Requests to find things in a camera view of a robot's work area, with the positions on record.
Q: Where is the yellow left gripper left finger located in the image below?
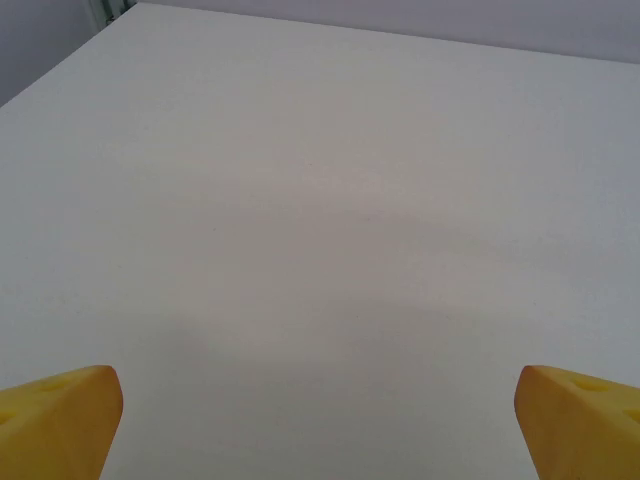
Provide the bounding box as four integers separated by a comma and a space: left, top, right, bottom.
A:
0, 364, 125, 480

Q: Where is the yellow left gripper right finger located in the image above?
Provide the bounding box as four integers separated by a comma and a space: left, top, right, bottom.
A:
514, 364, 640, 480

